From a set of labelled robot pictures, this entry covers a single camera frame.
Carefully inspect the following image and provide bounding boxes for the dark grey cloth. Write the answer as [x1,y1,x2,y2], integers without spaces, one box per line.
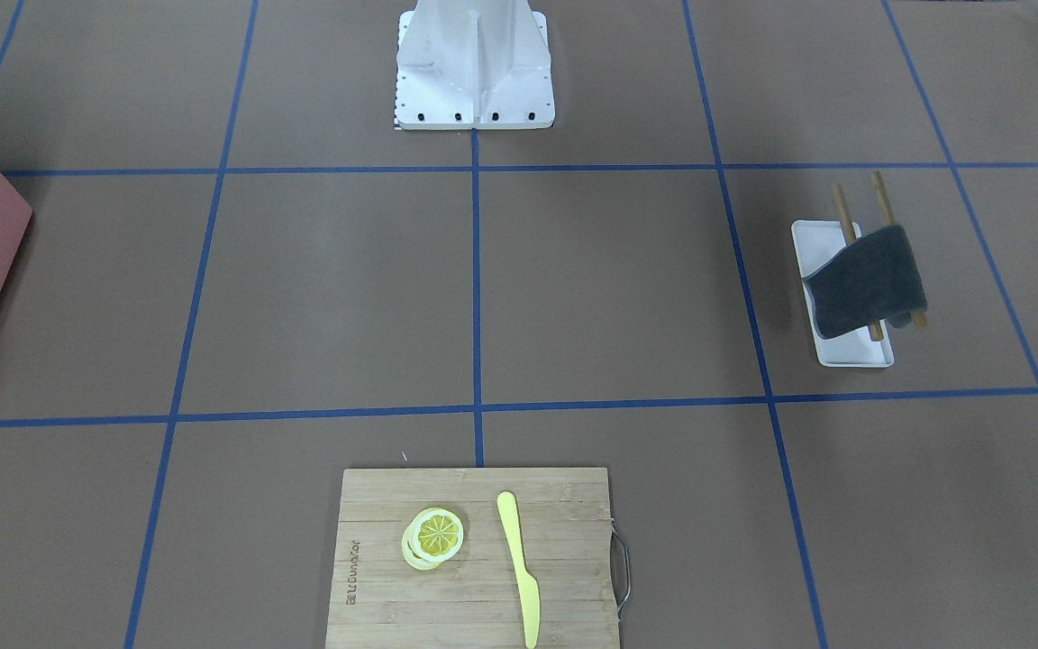
[804,224,928,340]

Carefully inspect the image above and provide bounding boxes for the bamboo cutting board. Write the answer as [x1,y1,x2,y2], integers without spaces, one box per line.
[324,467,621,648]

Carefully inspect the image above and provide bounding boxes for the yellow lemon slices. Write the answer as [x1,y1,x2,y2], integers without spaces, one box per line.
[400,507,465,571]

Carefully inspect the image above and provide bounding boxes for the yellow plastic knife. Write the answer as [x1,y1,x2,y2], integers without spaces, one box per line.
[496,490,542,648]

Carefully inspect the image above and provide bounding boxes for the white towel rack tray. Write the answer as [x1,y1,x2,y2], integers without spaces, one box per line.
[790,219,895,370]

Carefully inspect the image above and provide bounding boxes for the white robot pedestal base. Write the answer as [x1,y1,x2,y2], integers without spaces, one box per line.
[393,1,556,131]

